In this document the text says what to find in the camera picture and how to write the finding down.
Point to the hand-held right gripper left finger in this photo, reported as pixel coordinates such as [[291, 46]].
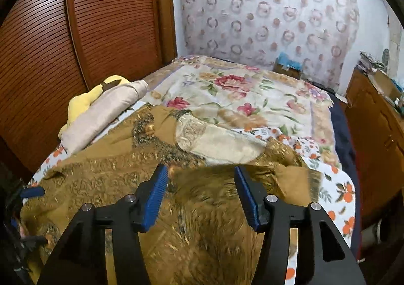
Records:
[[156, 199]]

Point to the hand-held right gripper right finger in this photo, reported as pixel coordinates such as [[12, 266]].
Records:
[[247, 199]]

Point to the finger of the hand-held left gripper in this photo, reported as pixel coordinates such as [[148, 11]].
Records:
[[33, 192]]

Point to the golden brown embroidered garment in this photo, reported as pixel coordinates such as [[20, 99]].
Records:
[[104, 174]]

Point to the orange fruit print bedsheet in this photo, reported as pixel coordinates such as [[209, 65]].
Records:
[[337, 196]]

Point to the floral blanket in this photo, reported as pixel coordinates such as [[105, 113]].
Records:
[[240, 98]]

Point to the yellow plush toy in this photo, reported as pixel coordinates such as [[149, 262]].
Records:
[[82, 100]]

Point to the navy blue blanket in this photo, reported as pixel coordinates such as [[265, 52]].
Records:
[[345, 146]]

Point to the wooden sideboard cabinet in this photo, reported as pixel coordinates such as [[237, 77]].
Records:
[[375, 146]]

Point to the brown box with blue items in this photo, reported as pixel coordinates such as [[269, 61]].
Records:
[[287, 65]]

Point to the open cardboard box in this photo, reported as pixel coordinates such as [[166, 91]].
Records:
[[386, 83]]

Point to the wooden slatted wardrobe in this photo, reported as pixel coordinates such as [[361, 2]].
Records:
[[94, 19]]

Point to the pile of patterned cloths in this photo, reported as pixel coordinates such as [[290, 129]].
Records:
[[371, 60]]

